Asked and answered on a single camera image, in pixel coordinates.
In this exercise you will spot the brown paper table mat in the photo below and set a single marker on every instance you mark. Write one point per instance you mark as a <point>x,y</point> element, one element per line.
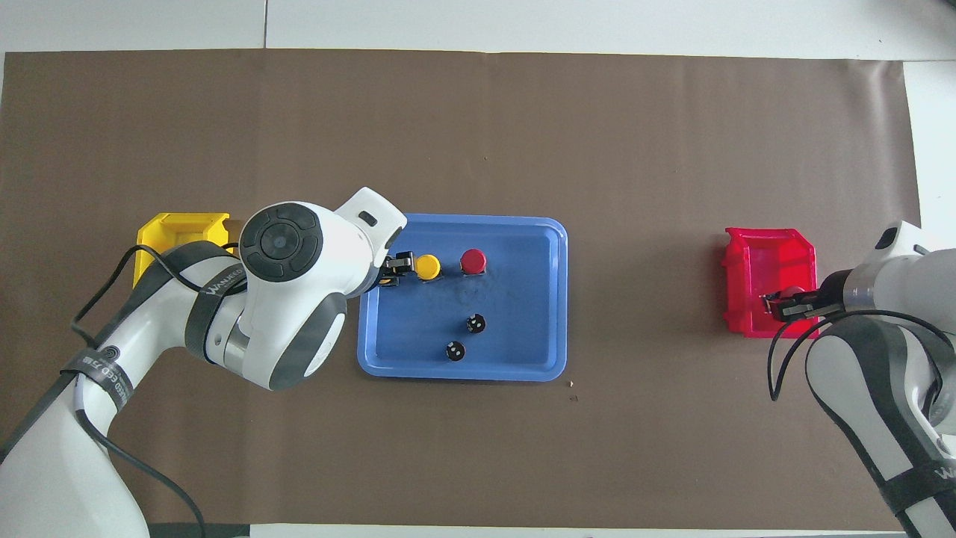
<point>478,448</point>

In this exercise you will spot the blue plastic tray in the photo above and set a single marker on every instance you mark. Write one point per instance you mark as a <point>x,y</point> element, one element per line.
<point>515,336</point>

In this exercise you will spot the red plastic bin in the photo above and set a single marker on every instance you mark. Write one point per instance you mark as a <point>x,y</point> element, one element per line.
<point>754,261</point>

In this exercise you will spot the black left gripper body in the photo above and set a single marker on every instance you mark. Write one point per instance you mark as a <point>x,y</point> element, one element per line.
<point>385,267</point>

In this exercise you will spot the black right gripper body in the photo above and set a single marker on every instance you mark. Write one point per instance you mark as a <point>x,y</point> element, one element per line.
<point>833,293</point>

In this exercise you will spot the yellow plastic bin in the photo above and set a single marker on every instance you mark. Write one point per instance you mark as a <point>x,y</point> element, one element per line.
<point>179,224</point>

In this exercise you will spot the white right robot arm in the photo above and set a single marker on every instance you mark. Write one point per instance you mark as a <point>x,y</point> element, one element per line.
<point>896,373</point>

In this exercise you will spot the small black cylindrical capacitor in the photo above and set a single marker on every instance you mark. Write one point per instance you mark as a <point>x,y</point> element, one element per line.
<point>476,323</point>
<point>455,350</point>

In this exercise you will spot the red push button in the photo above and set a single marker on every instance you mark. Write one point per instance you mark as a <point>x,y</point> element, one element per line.
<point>793,291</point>
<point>473,261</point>

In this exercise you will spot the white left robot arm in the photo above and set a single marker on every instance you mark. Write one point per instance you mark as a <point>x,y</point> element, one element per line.
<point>299,299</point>

